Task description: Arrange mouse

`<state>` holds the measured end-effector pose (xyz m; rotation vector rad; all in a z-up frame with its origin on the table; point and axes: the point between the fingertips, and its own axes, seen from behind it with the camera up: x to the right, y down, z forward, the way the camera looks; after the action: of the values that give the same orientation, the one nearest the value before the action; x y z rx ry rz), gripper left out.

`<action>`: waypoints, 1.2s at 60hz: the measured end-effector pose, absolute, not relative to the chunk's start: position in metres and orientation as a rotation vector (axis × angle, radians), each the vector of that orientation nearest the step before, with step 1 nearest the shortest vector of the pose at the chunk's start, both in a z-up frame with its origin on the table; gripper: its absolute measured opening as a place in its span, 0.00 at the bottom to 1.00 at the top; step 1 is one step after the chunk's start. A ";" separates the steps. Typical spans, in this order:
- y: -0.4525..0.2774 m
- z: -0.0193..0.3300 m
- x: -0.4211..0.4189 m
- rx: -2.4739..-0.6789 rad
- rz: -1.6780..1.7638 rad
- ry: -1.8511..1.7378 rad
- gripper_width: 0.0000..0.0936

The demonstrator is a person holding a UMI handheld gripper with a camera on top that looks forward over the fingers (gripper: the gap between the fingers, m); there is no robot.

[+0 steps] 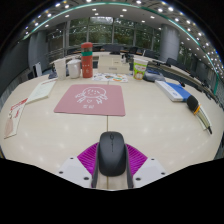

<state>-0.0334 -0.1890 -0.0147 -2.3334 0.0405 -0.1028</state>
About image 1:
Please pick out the black handheld microphone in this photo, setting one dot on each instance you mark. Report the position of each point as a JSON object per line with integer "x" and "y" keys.
{"x": 192, "y": 103}

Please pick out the white lidded mug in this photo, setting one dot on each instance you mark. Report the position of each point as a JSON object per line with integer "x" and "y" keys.
{"x": 74, "y": 69}

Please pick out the blue and white book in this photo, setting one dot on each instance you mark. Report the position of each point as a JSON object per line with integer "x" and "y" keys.
{"x": 173, "y": 90}

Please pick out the red thermos bottle green band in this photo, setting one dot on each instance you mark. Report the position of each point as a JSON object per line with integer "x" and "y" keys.
{"x": 87, "y": 63}

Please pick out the printed paper cup with straw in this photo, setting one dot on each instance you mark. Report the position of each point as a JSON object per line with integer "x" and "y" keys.
{"x": 140, "y": 70}

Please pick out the grey desk microphone unit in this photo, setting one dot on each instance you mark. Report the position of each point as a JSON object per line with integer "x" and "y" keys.
{"x": 154, "y": 76}

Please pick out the colourful sticker sheet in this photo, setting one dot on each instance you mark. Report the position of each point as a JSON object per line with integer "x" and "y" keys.
{"x": 110, "y": 77}

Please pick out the pink printed mouse pad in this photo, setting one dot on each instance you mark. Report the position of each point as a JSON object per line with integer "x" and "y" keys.
{"x": 66, "y": 106}

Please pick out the curved conference desk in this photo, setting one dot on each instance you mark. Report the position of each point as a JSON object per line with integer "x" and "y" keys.
{"x": 173, "y": 71}

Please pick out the black computer mouse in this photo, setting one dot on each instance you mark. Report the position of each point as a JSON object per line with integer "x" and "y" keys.
{"x": 111, "y": 153}

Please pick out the white paper cup stack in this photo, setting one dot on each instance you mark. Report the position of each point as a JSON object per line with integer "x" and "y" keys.
{"x": 60, "y": 69}

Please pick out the group of dark office chairs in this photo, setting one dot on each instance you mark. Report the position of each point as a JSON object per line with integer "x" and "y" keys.
{"x": 111, "y": 48}

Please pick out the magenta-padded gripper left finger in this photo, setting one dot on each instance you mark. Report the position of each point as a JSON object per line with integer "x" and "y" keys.
{"x": 71, "y": 168}

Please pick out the red and white leaflet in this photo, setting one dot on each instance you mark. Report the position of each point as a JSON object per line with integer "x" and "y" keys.
{"x": 15, "y": 118}

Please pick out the white printed booklet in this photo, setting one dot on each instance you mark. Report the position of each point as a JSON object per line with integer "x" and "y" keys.
{"x": 41, "y": 90}

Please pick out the white cardboard box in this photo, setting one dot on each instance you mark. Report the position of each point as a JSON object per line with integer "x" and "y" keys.
{"x": 113, "y": 65}

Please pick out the white standing board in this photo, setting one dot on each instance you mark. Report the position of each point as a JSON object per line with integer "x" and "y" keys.
{"x": 38, "y": 70}

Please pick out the group of ceiling lights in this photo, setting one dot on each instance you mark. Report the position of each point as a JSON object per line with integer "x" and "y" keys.
{"x": 124, "y": 10}

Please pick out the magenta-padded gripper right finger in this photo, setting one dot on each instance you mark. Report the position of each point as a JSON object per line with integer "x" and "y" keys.
{"x": 150, "y": 168}

